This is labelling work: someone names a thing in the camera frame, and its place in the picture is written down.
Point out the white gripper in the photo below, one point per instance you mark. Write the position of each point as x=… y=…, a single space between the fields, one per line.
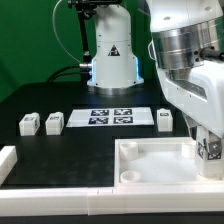
x=200 y=96

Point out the white square tabletop part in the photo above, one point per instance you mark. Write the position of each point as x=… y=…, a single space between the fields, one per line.
x=156 y=161

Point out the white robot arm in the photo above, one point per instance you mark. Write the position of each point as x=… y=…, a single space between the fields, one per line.
x=187 y=47

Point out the white sheet with markers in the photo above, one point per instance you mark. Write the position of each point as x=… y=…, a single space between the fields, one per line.
x=110 y=117

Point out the white front fence wall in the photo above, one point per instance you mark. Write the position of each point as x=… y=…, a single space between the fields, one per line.
x=205 y=197

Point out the white fence wall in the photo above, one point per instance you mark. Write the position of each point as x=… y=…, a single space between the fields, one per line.
x=8 y=159
x=205 y=197

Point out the black camera stand pole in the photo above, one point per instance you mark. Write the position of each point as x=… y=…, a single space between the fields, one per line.
x=85 y=10

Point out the white left fence wall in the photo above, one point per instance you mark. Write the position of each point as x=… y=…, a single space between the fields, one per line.
x=8 y=159

